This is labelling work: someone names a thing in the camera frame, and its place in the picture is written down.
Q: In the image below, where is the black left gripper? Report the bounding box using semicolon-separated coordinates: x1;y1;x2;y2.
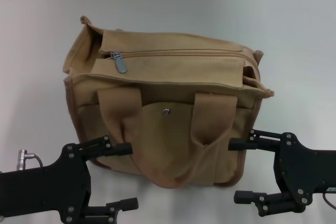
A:
0;135;139;224

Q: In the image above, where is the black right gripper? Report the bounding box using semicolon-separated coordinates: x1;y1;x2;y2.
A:
227;129;336;217

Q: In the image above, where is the silver metal zipper pull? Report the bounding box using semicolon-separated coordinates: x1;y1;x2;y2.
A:
111;51;128;74

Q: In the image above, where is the khaki canvas food bag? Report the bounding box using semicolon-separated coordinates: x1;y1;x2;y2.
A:
62;15;275;189

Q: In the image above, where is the right arm connector cable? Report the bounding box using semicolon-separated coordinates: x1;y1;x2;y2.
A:
323;191;336;207

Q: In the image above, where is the arm connector cable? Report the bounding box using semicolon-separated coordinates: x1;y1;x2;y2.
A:
17;149;44;172
323;191;336;207

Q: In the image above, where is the left arm connector cable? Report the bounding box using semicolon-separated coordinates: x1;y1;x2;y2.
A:
17;149;44;172

